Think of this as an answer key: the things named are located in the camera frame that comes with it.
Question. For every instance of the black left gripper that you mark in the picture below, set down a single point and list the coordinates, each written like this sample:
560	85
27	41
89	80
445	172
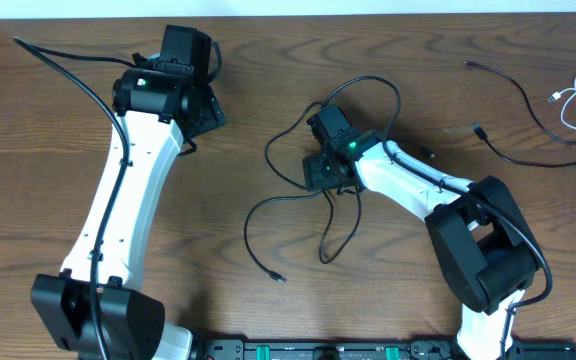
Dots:
210	111

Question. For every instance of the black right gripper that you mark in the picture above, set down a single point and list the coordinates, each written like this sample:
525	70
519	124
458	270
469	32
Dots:
312	176

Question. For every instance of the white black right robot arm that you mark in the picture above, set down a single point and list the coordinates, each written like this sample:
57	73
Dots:
487	254

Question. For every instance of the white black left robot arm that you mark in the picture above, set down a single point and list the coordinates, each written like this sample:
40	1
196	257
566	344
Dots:
95	306

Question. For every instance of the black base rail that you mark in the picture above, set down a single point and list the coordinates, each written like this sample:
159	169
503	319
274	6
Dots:
428	349

